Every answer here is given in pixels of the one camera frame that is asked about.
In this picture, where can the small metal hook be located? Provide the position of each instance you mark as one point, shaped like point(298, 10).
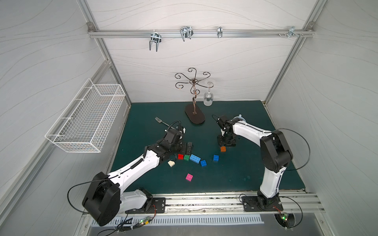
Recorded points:
point(219, 32)

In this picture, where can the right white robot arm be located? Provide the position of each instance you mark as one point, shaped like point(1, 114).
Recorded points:
point(275, 153)

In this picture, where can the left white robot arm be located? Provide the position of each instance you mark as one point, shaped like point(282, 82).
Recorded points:
point(107, 196)

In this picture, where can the pink lego brick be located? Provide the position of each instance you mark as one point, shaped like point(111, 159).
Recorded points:
point(189, 177)

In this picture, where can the metal bracket hook right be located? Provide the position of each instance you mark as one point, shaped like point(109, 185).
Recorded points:
point(291, 32)

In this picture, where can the wine glass hanging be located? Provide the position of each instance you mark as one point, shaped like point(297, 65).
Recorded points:
point(208, 96)

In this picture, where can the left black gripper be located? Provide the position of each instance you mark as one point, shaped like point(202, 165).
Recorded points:
point(184, 148)

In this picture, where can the light blue mug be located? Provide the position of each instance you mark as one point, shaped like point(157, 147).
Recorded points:
point(241, 118)

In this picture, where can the white slotted cable duct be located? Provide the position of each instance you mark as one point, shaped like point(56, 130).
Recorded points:
point(206, 220)

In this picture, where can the copper stand pole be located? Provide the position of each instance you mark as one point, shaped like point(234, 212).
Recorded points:
point(192, 81)

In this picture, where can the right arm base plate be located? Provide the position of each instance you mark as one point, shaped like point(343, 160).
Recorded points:
point(261, 204)

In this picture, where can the metal double hook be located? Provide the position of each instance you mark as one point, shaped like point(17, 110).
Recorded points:
point(155, 39)

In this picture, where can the silver metal fork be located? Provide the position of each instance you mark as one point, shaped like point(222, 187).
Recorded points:
point(161, 121)

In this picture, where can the cream white lego brick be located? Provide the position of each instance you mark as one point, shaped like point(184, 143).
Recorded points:
point(171, 163)

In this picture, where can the white wire basket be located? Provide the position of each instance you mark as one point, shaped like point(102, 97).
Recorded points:
point(85, 123)

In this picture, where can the aluminium top rail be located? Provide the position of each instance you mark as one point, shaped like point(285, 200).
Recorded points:
point(198, 33)

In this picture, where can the dark oval stand base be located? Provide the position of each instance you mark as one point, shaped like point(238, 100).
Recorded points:
point(195, 114)

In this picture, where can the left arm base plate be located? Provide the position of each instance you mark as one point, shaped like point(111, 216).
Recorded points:
point(156, 204)

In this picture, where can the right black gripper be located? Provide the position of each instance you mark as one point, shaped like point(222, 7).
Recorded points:
point(226, 138)

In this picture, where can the metal angled hook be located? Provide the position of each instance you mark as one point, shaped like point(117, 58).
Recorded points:
point(186, 32)

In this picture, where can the light blue long lego brick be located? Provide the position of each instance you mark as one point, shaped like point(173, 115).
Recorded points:
point(195, 159)

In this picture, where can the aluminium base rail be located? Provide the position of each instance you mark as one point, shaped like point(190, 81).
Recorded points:
point(292, 201)

